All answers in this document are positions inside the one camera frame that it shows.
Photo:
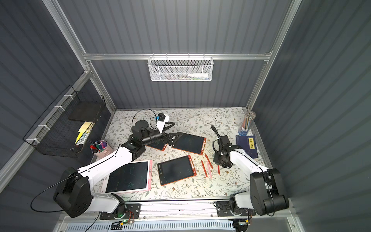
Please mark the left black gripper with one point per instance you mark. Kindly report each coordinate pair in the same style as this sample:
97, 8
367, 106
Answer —
168, 137

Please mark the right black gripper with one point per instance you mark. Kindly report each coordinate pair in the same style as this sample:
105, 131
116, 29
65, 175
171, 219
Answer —
219, 140

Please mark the red tablet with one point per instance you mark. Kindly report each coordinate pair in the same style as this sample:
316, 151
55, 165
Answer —
175, 170
190, 143
159, 145

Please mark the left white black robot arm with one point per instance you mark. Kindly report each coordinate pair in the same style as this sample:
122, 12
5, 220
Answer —
74, 194

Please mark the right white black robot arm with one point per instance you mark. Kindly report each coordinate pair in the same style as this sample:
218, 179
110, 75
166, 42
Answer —
267, 193

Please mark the pink stylus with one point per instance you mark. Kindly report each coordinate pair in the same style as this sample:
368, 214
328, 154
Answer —
209, 170

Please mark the pink white writing tablet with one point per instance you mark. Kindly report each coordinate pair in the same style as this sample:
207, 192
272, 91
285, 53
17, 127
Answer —
132, 177

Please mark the dark blue notebook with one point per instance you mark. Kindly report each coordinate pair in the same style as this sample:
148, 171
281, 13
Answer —
248, 144

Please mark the clear cup coloured pencils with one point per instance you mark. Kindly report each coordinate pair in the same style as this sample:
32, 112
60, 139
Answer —
249, 117

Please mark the white marker in basket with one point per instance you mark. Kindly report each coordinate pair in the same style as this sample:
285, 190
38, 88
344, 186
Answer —
198, 75

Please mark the pink cup with markers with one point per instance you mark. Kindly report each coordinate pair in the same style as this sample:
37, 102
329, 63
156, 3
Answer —
101, 149

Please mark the yellow sticky notes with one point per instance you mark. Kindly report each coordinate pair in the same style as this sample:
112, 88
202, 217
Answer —
84, 132

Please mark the black tray in basket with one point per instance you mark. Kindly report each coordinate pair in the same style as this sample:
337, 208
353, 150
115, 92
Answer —
85, 112

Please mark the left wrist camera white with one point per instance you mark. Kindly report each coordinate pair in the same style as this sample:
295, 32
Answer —
162, 119

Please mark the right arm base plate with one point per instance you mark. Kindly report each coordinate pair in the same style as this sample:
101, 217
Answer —
224, 209

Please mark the white wire mesh basket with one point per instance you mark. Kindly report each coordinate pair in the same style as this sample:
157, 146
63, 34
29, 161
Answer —
177, 69

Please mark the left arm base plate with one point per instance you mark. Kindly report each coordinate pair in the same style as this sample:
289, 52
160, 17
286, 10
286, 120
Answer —
127, 211

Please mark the black wire wall basket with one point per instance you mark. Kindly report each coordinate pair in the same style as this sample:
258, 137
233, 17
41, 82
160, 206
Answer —
55, 135

